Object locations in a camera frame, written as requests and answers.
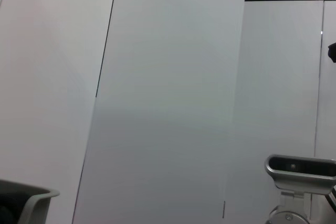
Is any grey perforated plastic storage box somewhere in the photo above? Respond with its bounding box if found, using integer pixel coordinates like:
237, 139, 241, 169
0, 178, 61, 224

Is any dark blurred background object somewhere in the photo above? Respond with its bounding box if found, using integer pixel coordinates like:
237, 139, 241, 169
327, 41, 336, 63

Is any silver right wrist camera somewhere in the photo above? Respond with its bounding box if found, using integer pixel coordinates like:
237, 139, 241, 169
266, 154, 336, 197

